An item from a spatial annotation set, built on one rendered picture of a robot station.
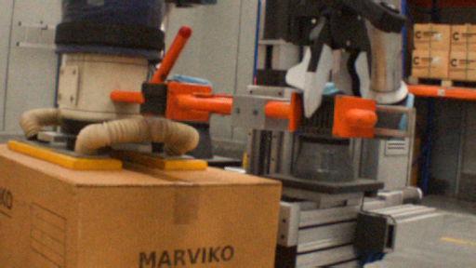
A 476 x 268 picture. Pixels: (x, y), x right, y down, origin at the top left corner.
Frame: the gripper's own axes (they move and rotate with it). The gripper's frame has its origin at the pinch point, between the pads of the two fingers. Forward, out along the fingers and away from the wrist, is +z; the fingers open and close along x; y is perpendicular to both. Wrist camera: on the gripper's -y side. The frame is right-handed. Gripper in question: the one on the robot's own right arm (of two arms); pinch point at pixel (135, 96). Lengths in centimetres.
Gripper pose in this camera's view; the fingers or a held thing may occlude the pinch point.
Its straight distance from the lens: 172.0
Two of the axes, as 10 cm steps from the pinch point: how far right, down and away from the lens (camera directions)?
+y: 6.5, 0.8, -7.5
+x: 7.6, 0.2, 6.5
